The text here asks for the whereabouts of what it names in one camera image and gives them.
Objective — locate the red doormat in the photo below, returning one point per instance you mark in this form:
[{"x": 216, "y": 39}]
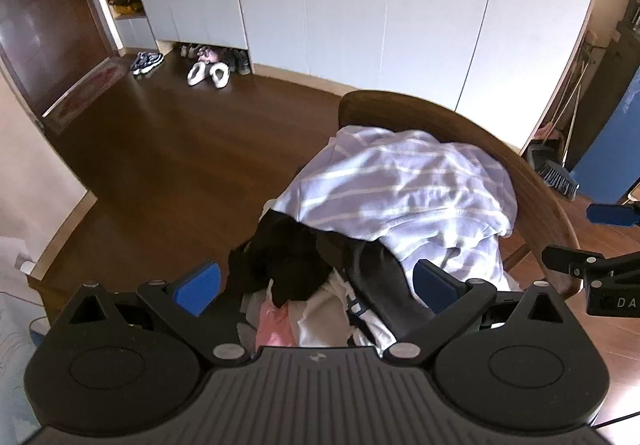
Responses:
[{"x": 85, "y": 92}]

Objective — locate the brown door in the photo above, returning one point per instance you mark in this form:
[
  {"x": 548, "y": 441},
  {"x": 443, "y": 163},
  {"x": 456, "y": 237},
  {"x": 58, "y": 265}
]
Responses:
[{"x": 45, "y": 35}]

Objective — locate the yellow black bag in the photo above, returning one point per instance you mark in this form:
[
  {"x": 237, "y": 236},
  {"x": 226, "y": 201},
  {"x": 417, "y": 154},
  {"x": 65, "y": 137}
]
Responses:
[{"x": 122, "y": 0}]

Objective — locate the blue panel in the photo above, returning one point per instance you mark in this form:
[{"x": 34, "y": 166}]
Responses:
[{"x": 610, "y": 150}]

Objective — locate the pink garment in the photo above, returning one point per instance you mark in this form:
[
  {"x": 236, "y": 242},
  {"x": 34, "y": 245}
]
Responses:
[{"x": 275, "y": 325}]

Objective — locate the white printed cloth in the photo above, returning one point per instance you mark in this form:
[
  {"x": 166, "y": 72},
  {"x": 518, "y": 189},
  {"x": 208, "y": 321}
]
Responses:
[{"x": 17, "y": 350}]

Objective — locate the broom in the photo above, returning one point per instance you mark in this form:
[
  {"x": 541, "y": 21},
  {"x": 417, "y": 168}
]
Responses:
[{"x": 557, "y": 180}]

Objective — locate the grey sneaker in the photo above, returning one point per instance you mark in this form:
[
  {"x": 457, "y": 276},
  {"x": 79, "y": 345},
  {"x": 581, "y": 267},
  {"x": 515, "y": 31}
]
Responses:
[
  {"x": 139, "y": 65},
  {"x": 155, "y": 60}
]

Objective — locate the lavender white striped shirt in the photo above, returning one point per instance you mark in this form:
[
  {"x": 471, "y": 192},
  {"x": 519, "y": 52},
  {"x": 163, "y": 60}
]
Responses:
[{"x": 400, "y": 185}]

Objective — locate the wooden chair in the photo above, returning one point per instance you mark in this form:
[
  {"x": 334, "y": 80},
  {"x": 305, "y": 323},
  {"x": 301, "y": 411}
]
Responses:
[{"x": 450, "y": 115}]

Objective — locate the white slipper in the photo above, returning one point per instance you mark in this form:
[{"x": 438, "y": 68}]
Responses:
[
  {"x": 220, "y": 75},
  {"x": 197, "y": 74}
]

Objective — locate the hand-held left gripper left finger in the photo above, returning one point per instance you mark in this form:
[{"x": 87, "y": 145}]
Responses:
[{"x": 197, "y": 287}]

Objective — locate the white garment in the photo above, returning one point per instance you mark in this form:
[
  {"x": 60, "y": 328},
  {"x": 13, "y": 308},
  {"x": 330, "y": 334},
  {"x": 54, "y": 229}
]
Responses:
[{"x": 325, "y": 320}]

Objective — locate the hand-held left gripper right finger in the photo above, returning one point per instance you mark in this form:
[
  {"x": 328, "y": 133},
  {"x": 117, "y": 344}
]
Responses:
[{"x": 435, "y": 285}]

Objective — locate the pink shoe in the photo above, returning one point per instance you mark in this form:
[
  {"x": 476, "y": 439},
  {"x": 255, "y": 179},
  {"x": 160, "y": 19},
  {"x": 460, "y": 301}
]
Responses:
[{"x": 209, "y": 55}]

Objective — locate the white wardrobe cabinet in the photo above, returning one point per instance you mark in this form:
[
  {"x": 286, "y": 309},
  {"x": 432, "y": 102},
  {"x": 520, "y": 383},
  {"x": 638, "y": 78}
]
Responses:
[{"x": 350, "y": 20}]

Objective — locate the dustpan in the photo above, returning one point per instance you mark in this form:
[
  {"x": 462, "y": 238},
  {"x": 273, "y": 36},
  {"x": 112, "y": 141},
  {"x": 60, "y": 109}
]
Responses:
[{"x": 537, "y": 155}]

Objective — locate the black garment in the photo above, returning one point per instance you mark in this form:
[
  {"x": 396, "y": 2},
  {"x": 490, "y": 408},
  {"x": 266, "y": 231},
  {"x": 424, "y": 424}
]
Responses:
[{"x": 290, "y": 250}]

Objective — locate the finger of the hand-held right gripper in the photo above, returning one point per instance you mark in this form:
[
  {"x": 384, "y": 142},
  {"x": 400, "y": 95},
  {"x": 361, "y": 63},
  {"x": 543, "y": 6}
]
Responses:
[
  {"x": 570, "y": 259},
  {"x": 607, "y": 215}
]

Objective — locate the dark shoe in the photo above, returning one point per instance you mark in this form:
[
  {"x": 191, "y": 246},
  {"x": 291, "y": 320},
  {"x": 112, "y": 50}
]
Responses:
[{"x": 242, "y": 62}]

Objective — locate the beige shoe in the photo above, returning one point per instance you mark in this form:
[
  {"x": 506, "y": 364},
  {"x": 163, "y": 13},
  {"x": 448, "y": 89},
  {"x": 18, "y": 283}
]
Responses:
[{"x": 188, "y": 51}]

